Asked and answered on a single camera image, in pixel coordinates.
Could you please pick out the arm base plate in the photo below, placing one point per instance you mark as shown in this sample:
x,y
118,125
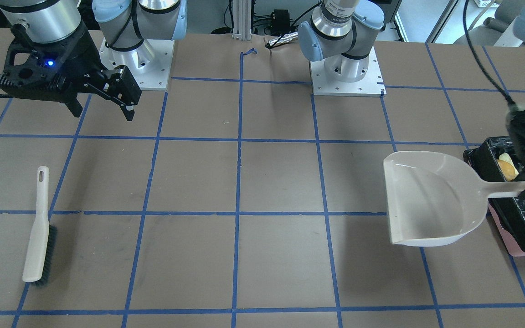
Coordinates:
x,y
342,76
150,64

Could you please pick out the pale apple core toy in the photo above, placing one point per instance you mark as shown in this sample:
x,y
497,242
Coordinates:
x,y
506,158

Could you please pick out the orange yellow toy fruit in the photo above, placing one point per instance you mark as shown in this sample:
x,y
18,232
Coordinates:
x,y
508,170

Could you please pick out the black lined trash bin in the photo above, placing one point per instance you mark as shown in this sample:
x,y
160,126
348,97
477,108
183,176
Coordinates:
x,y
508,214

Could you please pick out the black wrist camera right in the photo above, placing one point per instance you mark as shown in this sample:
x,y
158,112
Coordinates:
x,y
31,69

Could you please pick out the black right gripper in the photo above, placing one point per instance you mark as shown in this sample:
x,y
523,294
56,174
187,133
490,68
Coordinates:
x,y
81,55

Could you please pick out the aluminium frame post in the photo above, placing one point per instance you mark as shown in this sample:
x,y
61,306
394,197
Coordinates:
x,y
242,15

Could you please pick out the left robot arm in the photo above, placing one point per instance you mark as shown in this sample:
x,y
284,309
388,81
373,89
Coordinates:
x,y
347,29

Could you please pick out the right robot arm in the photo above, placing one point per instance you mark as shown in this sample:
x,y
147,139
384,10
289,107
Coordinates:
x,y
125,24

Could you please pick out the black power adapter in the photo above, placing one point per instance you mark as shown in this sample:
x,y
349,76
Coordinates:
x,y
280,21

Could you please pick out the beige plastic dustpan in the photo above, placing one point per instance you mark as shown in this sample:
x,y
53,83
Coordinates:
x,y
434,199

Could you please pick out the white hand brush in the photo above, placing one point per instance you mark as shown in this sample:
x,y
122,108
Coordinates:
x,y
42,240

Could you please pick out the grey chair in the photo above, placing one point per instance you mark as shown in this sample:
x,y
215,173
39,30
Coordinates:
x,y
506,28

